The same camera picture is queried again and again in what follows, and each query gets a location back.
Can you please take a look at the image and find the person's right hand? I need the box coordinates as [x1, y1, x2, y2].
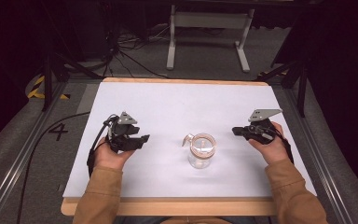
[248, 121, 291, 166]

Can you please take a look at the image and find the aluminium floor rail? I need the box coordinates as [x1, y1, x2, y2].
[0, 81, 68, 224]
[282, 87, 357, 224]

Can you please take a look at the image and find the yellow black floor tape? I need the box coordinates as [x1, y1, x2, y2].
[27, 75, 72, 101]

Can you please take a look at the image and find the person's left hand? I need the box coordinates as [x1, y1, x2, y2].
[93, 136, 136, 171]

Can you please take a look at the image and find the black tripod stand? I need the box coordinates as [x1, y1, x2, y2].
[40, 0, 104, 113]
[254, 46, 310, 119]

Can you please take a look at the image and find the white metal stand frame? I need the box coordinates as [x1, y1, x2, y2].
[166, 4, 256, 74]

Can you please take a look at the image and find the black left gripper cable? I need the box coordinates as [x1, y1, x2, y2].
[16, 111, 119, 224]

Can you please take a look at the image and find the clear glass jar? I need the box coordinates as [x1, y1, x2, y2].
[181, 133, 218, 170]

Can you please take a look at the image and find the black floor cables bundle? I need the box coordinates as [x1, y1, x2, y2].
[103, 22, 172, 79]

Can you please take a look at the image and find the white table mat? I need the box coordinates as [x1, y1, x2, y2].
[62, 81, 318, 199]

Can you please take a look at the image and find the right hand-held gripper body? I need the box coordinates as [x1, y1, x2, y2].
[245, 107, 283, 146]

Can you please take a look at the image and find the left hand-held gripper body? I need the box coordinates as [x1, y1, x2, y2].
[106, 111, 138, 154]

